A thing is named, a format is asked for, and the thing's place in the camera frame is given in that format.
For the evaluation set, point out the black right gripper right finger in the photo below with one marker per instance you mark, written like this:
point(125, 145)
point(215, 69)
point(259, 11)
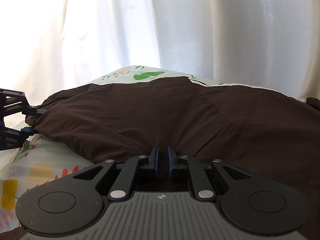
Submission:
point(176, 164)

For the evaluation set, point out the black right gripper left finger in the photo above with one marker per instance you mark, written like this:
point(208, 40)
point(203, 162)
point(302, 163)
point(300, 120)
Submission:
point(149, 163)

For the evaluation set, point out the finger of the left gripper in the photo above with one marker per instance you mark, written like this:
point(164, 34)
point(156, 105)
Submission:
point(32, 110)
point(27, 130)

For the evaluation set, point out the dark brown garment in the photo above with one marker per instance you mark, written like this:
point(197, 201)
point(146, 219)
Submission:
point(259, 130)

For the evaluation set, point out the white sheer curtain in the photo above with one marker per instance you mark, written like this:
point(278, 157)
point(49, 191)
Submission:
point(51, 45)

